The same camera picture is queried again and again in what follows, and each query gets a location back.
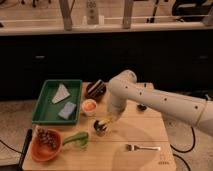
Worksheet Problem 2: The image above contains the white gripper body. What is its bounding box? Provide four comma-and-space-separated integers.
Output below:
107, 101, 125, 122

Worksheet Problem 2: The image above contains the yellow banana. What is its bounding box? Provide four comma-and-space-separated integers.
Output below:
99, 118, 111, 125

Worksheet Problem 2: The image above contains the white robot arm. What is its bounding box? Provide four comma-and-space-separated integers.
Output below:
107, 70, 213, 137

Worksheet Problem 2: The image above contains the white cup with orange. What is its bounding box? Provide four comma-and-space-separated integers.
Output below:
81, 99, 97, 116

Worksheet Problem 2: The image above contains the small metal cup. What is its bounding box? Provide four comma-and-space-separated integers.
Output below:
93, 120, 107, 136

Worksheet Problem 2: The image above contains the dark chocolate cake toy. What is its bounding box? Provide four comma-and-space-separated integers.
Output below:
85, 79, 106, 101

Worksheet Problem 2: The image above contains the small dark round object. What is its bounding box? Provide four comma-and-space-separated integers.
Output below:
137, 104, 147, 111

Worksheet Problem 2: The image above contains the green pepper toy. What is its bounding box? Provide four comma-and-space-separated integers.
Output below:
62, 132, 89, 148

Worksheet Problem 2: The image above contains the silver fork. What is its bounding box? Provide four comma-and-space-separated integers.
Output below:
125, 144, 161, 151

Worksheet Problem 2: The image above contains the wooden board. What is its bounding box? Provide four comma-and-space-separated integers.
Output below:
22, 82, 177, 171

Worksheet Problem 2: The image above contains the blue sponge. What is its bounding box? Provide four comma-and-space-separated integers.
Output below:
58, 102, 76, 119

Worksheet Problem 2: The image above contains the white wedge sponge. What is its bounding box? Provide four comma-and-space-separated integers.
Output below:
52, 83, 70, 104

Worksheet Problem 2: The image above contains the green plastic tray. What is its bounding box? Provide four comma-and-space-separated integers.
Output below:
32, 79, 82, 125

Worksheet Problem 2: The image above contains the dark grapes bunch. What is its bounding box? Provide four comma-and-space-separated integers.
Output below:
37, 128, 56, 150

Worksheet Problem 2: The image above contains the orange bowl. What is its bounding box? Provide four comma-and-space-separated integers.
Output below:
30, 128, 62, 162

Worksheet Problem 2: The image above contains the black bar left of board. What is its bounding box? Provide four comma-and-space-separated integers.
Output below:
18, 129, 32, 171

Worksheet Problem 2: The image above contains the black cable on floor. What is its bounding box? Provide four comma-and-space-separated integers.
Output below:
169, 126, 197, 171

